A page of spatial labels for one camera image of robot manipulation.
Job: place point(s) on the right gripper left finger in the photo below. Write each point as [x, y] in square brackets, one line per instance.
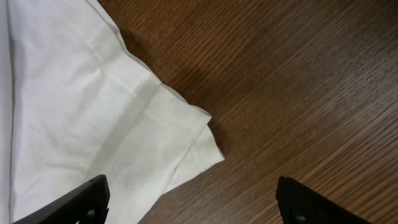
[86, 204]

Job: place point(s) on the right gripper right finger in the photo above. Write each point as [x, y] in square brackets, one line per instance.
[299, 204]

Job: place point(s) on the white t-shirt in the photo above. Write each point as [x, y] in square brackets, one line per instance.
[76, 104]

